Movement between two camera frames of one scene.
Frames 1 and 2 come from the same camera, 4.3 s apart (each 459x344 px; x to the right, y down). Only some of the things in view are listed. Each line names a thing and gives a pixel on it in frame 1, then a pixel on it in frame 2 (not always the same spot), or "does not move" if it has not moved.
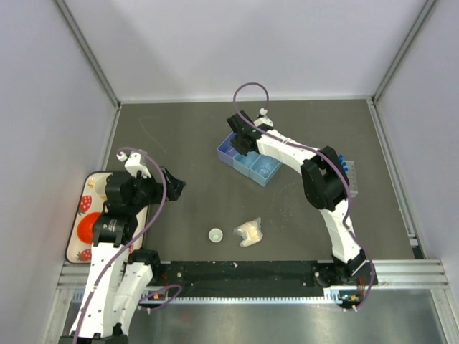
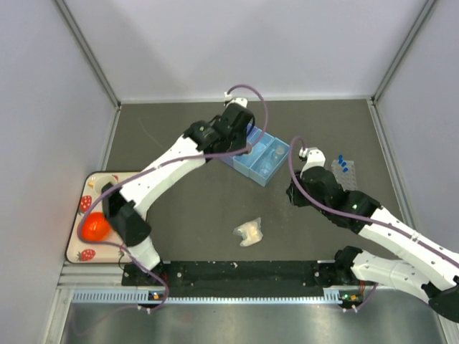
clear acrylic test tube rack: [351, 178] does not move
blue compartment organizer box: [259, 168] does not move
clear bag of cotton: [251, 231] does not move
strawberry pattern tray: [79, 251] does not move
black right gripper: [234, 142] -> [292, 192]
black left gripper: [158, 187] -> [244, 142]
